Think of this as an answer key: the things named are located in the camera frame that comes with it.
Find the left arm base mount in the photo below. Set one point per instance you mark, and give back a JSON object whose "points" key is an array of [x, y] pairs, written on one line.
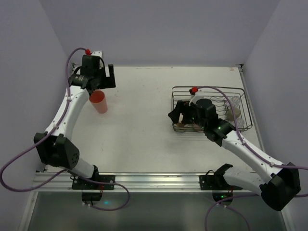
{"points": [[80, 184]]}

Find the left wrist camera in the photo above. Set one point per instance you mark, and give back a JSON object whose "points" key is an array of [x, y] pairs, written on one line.
{"points": [[98, 53]]}

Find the right controller board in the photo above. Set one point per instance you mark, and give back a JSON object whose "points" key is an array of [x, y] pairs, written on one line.
{"points": [[217, 196]]}

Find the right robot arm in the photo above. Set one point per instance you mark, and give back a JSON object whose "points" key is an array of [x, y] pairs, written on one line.
{"points": [[275, 182]]}

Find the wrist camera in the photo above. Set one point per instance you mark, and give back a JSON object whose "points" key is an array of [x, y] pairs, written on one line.
{"points": [[98, 53], [196, 95]]}

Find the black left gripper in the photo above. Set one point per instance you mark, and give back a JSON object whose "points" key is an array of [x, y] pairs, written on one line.
{"points": [[106, 80]]}

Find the pink plastic tumbler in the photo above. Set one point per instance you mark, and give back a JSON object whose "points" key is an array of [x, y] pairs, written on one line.
{"points": [[98, 100]]}

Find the pink ceramic mug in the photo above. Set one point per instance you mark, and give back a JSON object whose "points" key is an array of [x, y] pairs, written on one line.
{"points": [[181, 127]]}

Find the clear glass cup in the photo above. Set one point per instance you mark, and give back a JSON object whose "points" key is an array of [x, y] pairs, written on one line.
{"points": [[235, 101], [240, 122]]}

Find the wire dish rack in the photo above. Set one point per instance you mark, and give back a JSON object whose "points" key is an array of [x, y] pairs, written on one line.
{"points": [[181, 93]]}

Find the olive ceramic cup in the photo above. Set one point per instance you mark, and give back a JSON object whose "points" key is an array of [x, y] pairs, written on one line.
{"points": [[230, 113]]}

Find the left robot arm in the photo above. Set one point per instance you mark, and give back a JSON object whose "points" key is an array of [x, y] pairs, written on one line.
{"points": [[54, 145]]}

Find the aluminium mounting rail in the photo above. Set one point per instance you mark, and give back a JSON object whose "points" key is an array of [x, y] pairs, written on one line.
{"points": [[154, 181]]}

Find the controller board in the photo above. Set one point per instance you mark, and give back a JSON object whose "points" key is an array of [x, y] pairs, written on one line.
{"points": [[92, 197], [217, 196]]}

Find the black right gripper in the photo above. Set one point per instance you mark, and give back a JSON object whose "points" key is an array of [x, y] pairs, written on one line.
{"points": [[184, 113]]}

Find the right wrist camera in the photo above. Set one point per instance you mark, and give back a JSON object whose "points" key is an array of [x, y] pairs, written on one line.
{"points": [[196, 95]]}

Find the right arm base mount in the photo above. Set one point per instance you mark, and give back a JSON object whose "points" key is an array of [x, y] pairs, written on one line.
{"points": [[213, 181]]}

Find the left controller board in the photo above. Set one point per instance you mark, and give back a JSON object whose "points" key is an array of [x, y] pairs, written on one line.
{"points": [[92, 197]]}

